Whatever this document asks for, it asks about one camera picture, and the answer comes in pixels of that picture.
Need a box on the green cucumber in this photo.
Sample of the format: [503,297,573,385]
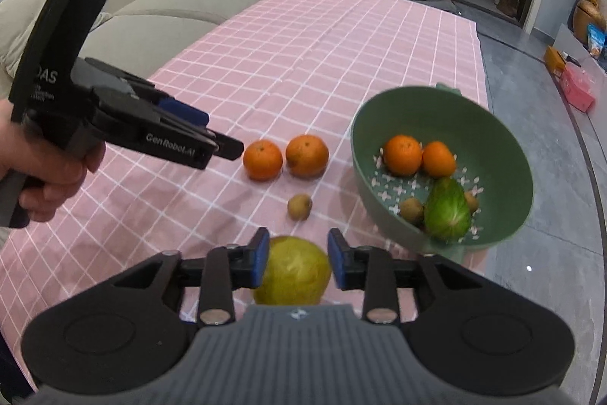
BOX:
[423,177,472,242]

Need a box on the green colander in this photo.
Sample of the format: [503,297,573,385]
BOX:
[350,83,535,261]

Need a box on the pink checked tablecloth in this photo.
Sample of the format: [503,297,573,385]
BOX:
[0,0,489,391]

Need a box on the pink box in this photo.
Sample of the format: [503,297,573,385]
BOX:
[559,65,597,113]

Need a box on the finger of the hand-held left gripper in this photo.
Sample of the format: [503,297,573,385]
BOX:
[84,57,212,128]
[204,127,245,162]

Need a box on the golden vase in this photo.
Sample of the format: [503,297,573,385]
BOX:
[572,0,600,44]

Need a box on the beige cushion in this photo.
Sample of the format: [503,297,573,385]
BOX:
[0,0,115,79]

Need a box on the blue snack bag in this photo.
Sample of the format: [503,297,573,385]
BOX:
[587,24,607,58]

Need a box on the beige sofa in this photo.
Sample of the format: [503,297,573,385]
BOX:
[0,0,349,112]

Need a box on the orange box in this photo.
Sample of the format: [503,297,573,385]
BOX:
[544,46,568,77]

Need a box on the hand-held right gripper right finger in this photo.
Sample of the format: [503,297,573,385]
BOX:
[327,229,481,324]

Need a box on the yellow-green mango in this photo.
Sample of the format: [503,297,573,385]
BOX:
[253,235,333,306]

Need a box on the orange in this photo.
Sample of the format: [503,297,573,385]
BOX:
[243,140,284,182]
[382,134,423,177]
[285,134,330,178]
[422,141,457,178]

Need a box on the grey low cabinet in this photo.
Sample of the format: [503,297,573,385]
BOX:
[552,23,607,112]

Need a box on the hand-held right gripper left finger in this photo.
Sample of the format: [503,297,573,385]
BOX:
[114,227,271,325]

